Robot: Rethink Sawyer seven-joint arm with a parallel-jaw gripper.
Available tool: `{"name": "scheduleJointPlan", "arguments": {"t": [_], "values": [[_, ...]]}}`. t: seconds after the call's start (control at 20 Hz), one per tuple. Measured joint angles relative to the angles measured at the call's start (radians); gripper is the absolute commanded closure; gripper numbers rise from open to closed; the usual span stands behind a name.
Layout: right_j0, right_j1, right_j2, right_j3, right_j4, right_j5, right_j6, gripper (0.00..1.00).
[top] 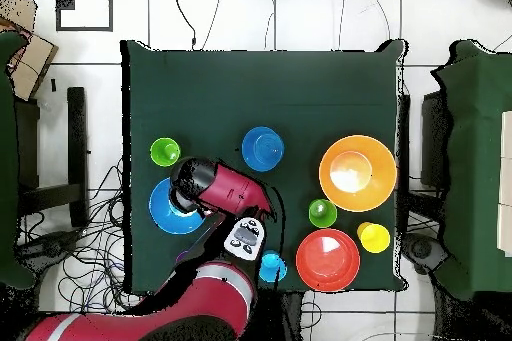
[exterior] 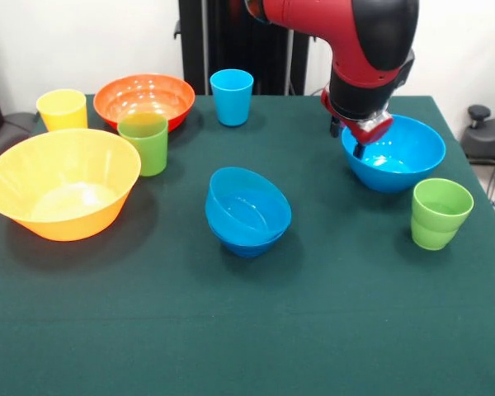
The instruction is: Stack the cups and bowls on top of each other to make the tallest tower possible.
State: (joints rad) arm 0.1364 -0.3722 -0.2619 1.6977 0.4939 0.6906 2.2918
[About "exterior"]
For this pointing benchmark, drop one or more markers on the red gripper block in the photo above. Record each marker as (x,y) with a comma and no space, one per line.
(371,134)

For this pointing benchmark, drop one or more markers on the large blue bowl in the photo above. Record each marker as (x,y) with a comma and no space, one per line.
(396,177)

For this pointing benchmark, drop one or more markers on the small light blue bowl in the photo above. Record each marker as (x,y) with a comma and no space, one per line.
(231,185)

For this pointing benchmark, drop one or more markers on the small dark blue bowl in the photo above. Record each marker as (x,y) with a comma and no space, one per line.
(247,247)

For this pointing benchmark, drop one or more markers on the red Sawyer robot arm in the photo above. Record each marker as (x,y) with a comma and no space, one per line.
(346,41)

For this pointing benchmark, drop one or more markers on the light blue cup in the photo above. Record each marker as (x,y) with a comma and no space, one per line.
(231,99)

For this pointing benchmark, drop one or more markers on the ridged green cup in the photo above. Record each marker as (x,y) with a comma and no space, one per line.
(433,235)

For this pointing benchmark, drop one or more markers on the grey black stand base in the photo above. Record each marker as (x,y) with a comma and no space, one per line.
(8,123)
(482,140)

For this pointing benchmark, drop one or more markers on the dark green tablecloth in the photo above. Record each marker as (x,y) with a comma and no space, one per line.
(247,309)

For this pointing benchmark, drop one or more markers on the smooth green cup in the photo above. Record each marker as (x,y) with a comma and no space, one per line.
(144,152)

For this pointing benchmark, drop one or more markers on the red-orange bowl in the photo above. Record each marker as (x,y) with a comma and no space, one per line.
(140,90)

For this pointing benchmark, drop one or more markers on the yellow cup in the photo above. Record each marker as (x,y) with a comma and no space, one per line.
(62,113)

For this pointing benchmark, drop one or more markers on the large yellow-orange bowl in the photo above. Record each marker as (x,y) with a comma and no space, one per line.
(66,222)

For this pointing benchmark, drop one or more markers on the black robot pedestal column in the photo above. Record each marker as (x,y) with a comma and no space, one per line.
(231,49)

